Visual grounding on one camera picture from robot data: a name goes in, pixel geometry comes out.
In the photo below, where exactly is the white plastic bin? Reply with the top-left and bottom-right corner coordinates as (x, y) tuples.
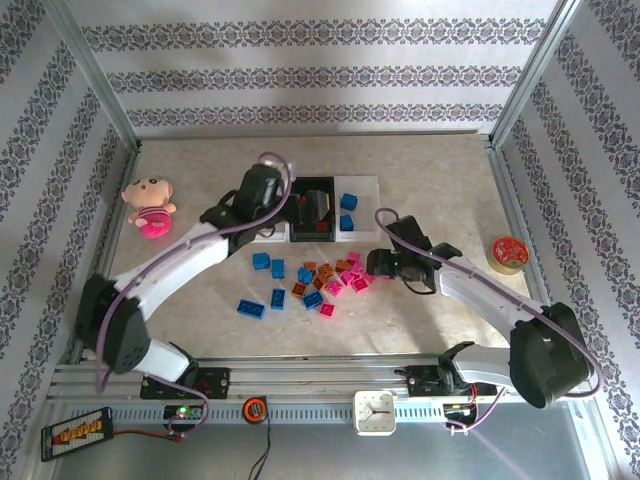
(253, 219), (292, 244)
(333, 174), (381, 242)

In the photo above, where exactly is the aluminium mounting rail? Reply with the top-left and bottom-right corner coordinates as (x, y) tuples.
(47, 357), (589, 401)

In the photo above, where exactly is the roll of tape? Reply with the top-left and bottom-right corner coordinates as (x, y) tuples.
(485, 236), (530, 275)

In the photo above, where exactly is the grey slotted cable duct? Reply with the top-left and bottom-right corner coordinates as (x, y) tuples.
(107, 402), (451, 424)

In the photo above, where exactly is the pink plush doll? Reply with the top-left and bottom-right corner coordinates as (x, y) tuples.
(122, 175), (177, 241)

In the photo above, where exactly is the black plastic bin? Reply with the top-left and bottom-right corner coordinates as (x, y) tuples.
(288, 174), (337, 245)

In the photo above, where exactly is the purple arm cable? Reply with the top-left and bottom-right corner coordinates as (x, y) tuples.
(374, 208), (604, 436)
(94, 151), (296, 437)

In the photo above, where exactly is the white square clock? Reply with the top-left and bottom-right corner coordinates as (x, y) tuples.
(353, 390), (399, 438)

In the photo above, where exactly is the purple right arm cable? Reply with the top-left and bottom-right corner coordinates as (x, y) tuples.
(374, 208), (604, 436)

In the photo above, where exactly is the controller board with green light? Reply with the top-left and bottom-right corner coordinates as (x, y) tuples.
(163, 403), (206, 421)

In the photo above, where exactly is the black power distribution board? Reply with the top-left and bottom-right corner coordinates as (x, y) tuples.
(39, 406), (112, 463)

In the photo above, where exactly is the aluminium frame post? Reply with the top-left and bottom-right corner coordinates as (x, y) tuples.
(487, 0), (589, 149)
(42, 0), (144, 151)

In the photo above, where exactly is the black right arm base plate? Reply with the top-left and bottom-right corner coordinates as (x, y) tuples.
(406, 367), (497, 399)

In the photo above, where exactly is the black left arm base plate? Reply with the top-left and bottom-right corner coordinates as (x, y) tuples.
(140, 367), (232, 400)

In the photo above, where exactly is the long blue lego brick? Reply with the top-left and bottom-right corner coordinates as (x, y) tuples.
(237, 298), (268, 319)

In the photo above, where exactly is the thin black cable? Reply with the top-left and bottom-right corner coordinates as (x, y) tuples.
(248, 419), (274, 480)

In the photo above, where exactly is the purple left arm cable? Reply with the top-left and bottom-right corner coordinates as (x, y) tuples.
(94, 151), (296, 437)

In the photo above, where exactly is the aluminium side rail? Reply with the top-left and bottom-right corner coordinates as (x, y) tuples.
(69, 142), (144, 364)
(485, 142), (576, 361)

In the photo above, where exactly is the orange round knob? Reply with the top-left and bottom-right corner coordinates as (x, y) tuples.
(242, 396), (268, 422)

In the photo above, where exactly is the red wire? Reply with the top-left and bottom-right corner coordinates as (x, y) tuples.
(108, 428), (184, 444)

